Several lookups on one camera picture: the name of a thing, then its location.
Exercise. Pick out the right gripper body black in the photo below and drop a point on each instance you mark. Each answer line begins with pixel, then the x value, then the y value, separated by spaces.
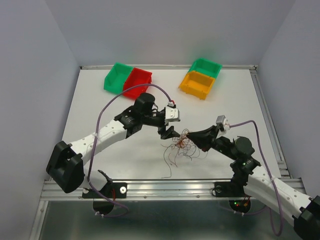
pixel 222 145

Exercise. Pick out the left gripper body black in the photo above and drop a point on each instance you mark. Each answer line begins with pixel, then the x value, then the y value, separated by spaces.
pixel 154 119

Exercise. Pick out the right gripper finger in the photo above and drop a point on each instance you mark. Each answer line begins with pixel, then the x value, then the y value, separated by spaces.
pixel 203 143
pixel 206 134

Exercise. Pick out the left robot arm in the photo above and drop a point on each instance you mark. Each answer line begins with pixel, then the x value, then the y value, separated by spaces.
pixel 67 161

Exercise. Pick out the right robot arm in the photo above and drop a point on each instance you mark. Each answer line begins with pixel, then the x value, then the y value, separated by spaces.
pixel 255 179

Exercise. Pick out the red plastic bin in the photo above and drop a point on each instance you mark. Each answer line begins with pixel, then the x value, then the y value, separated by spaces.
pixel 137 77

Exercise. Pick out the yellow plastic bin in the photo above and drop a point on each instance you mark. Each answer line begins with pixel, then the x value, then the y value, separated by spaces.
pixel 197 84

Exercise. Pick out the left green plastic bin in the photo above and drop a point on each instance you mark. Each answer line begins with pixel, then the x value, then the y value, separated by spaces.
pixel 115 79

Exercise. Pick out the green plastic bin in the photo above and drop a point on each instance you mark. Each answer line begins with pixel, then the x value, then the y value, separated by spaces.
pixel 115 79
pixel 206 67

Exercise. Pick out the right green plastic bin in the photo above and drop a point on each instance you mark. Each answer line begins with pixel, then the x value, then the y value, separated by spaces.
pixel 206 67

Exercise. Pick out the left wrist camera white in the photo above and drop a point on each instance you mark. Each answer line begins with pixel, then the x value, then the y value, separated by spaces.
pixel 171 115

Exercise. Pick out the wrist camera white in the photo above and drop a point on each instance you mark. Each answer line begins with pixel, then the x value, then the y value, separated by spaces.
pixel 222 123
pixel 171 115

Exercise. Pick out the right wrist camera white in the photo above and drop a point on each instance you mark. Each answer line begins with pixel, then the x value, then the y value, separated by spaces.
pixel 222 123

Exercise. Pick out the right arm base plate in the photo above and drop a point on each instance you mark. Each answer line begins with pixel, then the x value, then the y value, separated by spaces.
pixel 226 189

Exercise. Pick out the aluminium right rail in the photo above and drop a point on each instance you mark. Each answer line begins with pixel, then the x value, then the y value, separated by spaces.
pixel 282 165

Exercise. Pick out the aluminium rail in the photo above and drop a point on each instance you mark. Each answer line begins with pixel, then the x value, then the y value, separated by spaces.
pixel 282 165
pixel 145 190

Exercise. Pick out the aluminium front rail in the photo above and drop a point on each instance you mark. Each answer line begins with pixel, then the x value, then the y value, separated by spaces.
pixel 145 190

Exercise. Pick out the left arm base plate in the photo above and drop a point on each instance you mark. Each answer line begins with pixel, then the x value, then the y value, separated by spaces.
pixel 105 186

